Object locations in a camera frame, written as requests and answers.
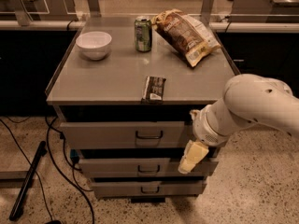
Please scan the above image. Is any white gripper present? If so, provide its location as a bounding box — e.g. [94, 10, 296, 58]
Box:
[178, 105, 233, 175]

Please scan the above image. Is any grey top drawer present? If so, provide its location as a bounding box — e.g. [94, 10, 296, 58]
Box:
[61, 121, 194, 149]

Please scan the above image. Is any grey drawer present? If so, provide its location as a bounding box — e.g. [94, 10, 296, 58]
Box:
[78, 157, 220, 178]
[61, 121, 194, 149]
[92, 180, 206, 199]

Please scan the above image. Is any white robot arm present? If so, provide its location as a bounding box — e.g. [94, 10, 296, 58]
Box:
[178, 74, 299, 174]

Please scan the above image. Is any grey bottom drawer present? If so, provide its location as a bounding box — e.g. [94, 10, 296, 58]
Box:
[92, 180, 206, 199]

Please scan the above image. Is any grey middle drawer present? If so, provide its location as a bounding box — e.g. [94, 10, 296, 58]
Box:
[78, 157, 220, 178]

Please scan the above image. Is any grey drawer cabinet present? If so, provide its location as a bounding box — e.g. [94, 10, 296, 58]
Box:
[44, 15, 242, 203]

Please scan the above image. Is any dark snack bar packet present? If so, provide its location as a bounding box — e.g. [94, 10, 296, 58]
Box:
[141, 77, 166, 104]

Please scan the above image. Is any brown chip bag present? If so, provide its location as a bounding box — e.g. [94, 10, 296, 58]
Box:
[151, 9, 221, 67]

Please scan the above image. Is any white railing with posts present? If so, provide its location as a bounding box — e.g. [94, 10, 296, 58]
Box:
[0, 0, 299, 34]

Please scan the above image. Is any green soda can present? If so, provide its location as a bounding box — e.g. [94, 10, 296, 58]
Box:
[135, 16, 152, 52]

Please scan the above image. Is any blue power plug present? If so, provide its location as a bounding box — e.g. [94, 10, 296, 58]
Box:
[70, 149, 79, 163]

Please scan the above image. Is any white bowl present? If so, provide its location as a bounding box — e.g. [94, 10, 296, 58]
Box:
[76, 31, 112, 61]

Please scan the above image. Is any black bar on floor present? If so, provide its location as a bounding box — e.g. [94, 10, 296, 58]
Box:
[9, 141, 46, 221]

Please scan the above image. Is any thin black floor cable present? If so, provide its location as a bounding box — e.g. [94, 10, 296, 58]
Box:
[0, 119, 54, 222]

